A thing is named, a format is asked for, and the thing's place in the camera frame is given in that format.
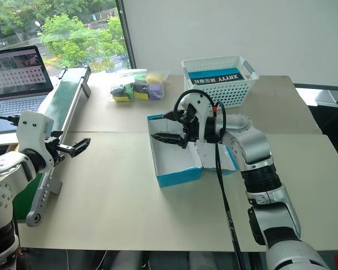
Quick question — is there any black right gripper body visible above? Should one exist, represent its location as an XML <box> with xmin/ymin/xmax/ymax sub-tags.
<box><xmin>181</xmin><ymin>103</ymin><xmax>201</xmax><ymax>150</ymax></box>

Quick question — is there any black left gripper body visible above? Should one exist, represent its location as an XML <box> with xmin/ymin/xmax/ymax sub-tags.
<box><xmin>43</xmin><ymin>136</ymin><xmax>66</xmax><ymax>170</ymax></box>

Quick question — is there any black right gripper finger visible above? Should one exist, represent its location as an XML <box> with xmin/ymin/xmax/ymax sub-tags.
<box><xmin>150</xmin><ymin>131</ymin><xmax>186</xmax><ymax>147</ymax></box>
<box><xmin>161</xmin><ymin>110</ymin><xmax>184</xmax><ymax>123</ymax></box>

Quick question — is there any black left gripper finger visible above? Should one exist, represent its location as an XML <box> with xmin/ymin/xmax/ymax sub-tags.
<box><xmin>72</xmin><ymin>137</ymin><xmax>92</xmax><ymax>151</ymax></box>
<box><xmin>57</xmin><ymin>143</ymin><xmax>83</xmax><ymax>159</ymax></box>

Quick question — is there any blue printed cardboard box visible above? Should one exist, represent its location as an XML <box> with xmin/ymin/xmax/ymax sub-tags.
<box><xmin>186</xmin><ymin>67</ymin><xmax>246</xmax><ymax>86</ymax></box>

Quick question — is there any purple sponge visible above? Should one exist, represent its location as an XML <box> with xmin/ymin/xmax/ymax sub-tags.
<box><xmin>148</xmin><ymin>83</ymin><xmax>162</xmax><ymax>101</ymax></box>

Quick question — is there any yellow sponge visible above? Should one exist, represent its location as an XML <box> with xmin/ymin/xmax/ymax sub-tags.
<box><xmin>145</xmin><ymin>72</ymin><xmax>163</xmax><ymax>84</ymax></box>

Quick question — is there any clear bag of sponges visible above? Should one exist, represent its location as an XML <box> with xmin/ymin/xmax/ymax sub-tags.
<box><xmin>105</xmin><ymin>69</ymin><xmax>170</xmax><ymax>104</ymax></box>

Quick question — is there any white plastic lattice basket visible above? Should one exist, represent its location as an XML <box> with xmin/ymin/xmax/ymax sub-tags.
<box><xmin>181</xmin><ymin>55</ymin><xmax>260</xmax><ymax>109</ymax></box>

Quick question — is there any open grey laptop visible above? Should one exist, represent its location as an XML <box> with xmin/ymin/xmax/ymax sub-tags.
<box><xmin>0</xmin><ymin>45</ymin><xmax>55</xmax><ymax>134</ymax></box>

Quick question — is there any black furniture beside table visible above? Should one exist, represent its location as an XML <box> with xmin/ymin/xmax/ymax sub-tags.
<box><xmin>293</xmin><ymin>82</ymin><xmax>338</xmax><ymax>147</ymax></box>

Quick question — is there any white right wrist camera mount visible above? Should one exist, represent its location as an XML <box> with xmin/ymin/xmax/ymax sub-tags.
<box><xmin>182</xmin><ymin>91</ymin><xmax>212</xmax><ymax>145</ymax></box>

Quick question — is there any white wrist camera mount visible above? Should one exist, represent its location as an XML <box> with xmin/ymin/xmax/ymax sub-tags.
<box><xmin>16</xmin><ymin>110</ymin><xmax>55</xmax><ymax>174</ymax></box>
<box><xmin>182</xmin><ymin>91</ymin><xmax>212</xmax><ymax>145</ymax></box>

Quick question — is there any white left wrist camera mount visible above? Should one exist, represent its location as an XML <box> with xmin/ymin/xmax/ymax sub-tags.
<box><xmin>16</xmin><ymin>110</ymin><xmax>55</xmax><ymax>174</ymax></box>

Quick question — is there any green conveyor belt silver frame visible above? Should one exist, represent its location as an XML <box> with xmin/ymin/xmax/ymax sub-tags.
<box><xmin>12</xmin><ymin>65</ymin><xmax>92</xmax><ymax>227</ymax></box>

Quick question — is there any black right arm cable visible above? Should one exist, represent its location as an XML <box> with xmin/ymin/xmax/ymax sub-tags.
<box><xmin>174</xmin><ymin>89</ymin><xmax>246</xmax><ymax>270</ymax></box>

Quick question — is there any black window frame post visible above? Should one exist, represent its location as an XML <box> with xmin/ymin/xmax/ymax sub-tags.
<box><xmin>115</xmin><ymin>0</ymin><xmax>137</xmax><ymax>70</ymax></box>

